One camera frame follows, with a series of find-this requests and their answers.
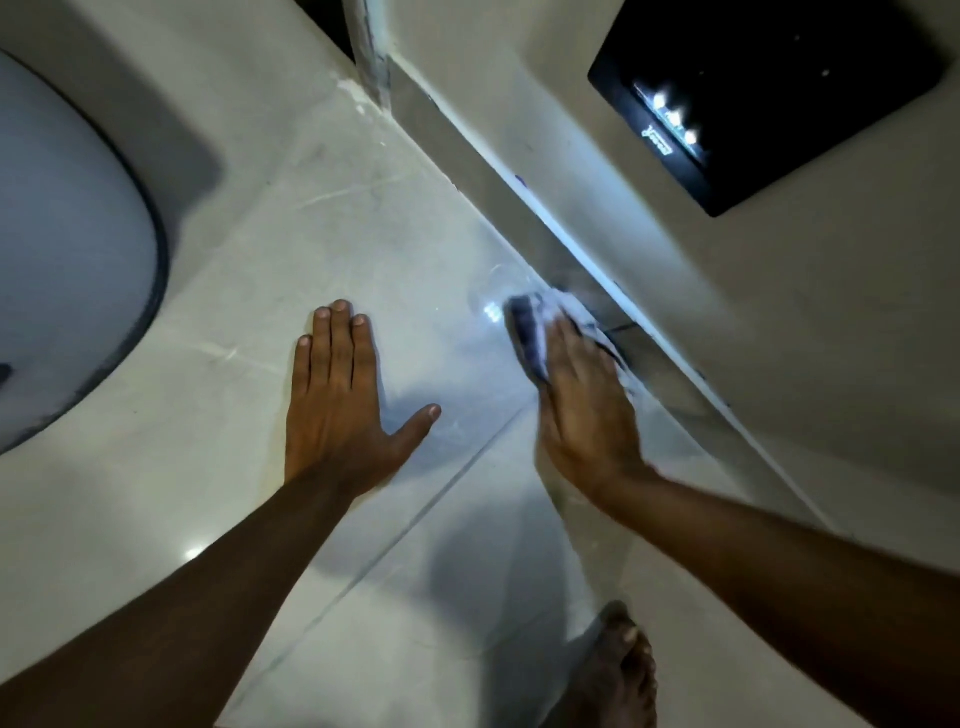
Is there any person's left hand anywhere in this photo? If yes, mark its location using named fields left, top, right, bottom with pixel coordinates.
left=284, top=300, right=443, bottom=499

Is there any person's right hand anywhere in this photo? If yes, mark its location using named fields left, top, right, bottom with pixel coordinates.
left=537, top=316, right=652, bottom=505

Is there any white and blue cleaning cloth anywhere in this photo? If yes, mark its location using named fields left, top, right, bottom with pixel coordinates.
left=503, top=288, right=639, bottom=395

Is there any person's left forearm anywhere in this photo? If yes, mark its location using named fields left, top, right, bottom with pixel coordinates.
left=0, top=471, right=354, bottom=728

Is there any person's right forearm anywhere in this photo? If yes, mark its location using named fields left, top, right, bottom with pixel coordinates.
left=592, top=465, right=960, bottom=728

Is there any white round basin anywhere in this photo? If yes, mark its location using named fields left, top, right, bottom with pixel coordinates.
left=0, top=48, right=171, bottom=456

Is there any person's foot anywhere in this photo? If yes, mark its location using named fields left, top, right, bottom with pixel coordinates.
left=541, top=601, right=660, bottom=728

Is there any black glossy wall panel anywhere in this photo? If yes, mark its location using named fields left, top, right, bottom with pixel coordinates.
left=588, top=0, right=948, bottom=219

